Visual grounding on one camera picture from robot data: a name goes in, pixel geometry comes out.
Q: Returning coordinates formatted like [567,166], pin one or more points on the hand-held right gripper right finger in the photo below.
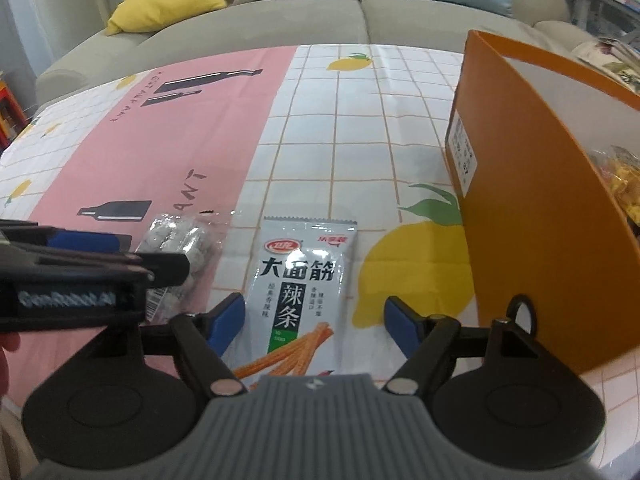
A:
[402,327]

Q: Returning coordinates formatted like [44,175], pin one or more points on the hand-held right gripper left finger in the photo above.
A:
[227,325]

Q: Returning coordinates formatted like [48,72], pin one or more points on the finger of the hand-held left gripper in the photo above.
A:
[160,265]
[90,242]

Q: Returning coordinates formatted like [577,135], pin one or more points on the grey white candy packet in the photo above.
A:
[197,240]

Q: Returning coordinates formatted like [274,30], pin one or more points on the grey spicy strip packet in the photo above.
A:
[300,280]

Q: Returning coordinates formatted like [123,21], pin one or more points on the orange cardboard box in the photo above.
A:
[525,210]

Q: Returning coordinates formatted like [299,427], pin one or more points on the colourful candy bag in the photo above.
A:
[625,180]

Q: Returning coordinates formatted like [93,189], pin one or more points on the lemon print checked tablecloth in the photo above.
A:
[350,150]

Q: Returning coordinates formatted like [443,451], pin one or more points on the beige sofa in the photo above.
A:
[300,22]

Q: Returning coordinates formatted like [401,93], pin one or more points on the pile of magazines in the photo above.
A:
[616,57]

